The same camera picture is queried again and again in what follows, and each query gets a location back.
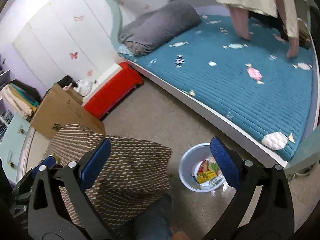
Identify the green wrapper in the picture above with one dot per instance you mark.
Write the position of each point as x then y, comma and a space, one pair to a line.
213, 167

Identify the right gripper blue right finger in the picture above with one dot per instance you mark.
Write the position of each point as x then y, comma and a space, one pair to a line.
273, 217

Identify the teal bunk bed frame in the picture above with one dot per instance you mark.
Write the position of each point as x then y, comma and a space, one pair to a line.
307, 153

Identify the red storage bench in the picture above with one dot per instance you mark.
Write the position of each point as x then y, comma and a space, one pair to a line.
112, 91

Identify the brown polka dot tablecloth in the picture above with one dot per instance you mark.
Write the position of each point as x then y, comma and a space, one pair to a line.
131, 193

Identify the red snack wrapper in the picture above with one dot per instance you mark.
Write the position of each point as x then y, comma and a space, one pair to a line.
204, 166

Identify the grey folded duvet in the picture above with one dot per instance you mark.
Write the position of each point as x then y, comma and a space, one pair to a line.
153, 29

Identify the white bed frame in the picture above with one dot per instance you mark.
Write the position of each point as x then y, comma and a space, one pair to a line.
230, 131

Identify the light blue plastic trash bin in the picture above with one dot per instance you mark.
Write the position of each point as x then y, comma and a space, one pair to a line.
196, 160

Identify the cardboard box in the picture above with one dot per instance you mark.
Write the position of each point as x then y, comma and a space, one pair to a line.
59, 109

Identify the white bag on bench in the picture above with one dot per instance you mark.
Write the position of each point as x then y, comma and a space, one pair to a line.
83, 87

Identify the white wardrobe with butterflies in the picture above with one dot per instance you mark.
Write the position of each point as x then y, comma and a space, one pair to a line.
44, 40

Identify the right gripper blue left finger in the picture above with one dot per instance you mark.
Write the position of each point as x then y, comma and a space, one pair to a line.
48, 217

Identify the hanging clothes on shelf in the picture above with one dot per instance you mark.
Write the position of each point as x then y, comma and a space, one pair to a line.
20, 100

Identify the yellow snack bag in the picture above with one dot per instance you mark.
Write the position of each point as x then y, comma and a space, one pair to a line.
205, 176

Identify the teal quilted mattress cover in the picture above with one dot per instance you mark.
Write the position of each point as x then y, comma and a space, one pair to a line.
252, 83

